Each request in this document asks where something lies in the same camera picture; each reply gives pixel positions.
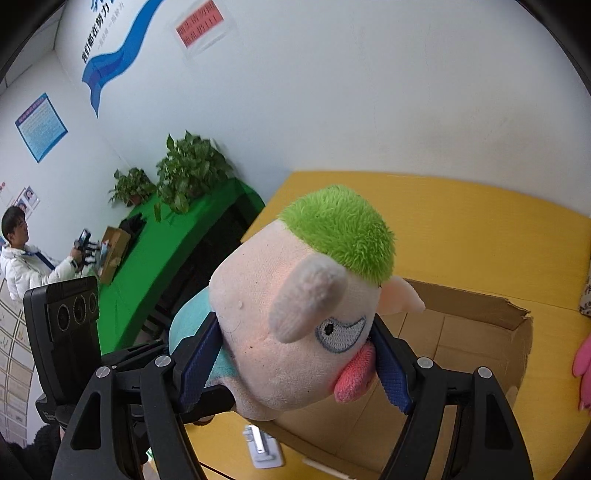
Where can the green cloth covered table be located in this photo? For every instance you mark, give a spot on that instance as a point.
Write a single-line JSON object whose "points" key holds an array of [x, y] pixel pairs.
{"points": [[152, 277]]}

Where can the green-haired plush toy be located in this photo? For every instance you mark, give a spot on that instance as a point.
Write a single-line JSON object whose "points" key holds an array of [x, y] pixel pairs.
{"points": [[277, 300]]}

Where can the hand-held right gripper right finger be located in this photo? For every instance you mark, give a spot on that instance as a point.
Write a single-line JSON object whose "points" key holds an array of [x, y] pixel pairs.
{"points": [[392, 374]]}

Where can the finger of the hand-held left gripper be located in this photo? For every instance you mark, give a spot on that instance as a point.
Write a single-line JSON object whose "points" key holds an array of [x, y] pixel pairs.
{"points": [[134, 353], [214, 404]]}

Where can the white plastic device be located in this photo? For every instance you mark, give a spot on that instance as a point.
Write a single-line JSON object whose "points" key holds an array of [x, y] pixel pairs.
{"points": [[263, 445]]}

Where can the pink plush toy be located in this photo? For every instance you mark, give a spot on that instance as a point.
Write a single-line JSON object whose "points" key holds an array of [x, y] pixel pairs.
{"points": [[582, 369]]}

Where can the large cardboard box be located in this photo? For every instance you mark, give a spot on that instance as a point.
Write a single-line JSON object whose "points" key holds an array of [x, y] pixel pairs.
{"points": [[461, 332]]}

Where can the large potted plant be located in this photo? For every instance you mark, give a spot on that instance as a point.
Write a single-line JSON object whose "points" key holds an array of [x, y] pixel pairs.
{"points": [[191, 170]]}

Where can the blue framed wall poster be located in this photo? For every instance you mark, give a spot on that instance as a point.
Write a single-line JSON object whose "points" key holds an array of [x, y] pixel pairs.
{"points": [[40, 127]]}

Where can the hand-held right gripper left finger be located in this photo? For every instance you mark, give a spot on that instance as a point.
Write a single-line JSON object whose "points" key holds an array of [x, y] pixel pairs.
{"points": [[201, 364]]}

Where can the blue ribbon wall decal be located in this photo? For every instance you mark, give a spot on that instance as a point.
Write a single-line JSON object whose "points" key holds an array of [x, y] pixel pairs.
{"points": [[115, 60]]}

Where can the person's left forearm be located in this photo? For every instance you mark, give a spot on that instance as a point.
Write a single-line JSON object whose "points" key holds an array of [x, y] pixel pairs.
{"points": [[27, 457]]}

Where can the small potted plant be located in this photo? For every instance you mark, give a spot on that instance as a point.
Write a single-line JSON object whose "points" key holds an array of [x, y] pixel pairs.
{"points": [[134, 184]]}

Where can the red and white wall notice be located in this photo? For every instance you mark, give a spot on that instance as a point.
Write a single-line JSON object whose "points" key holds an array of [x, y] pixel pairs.
{"points": [[198, 27]]}

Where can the wall poster with photos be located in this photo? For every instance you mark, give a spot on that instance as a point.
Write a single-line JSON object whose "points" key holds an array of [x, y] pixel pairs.
{"points": [[27, 202]]}

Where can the black bag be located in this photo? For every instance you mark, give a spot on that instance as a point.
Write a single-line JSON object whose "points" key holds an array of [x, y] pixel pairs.
{"points": [[133, 228]]}

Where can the small cardboard box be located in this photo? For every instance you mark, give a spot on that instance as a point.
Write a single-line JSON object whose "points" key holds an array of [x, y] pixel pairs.
{"points": [[113, 256]]}

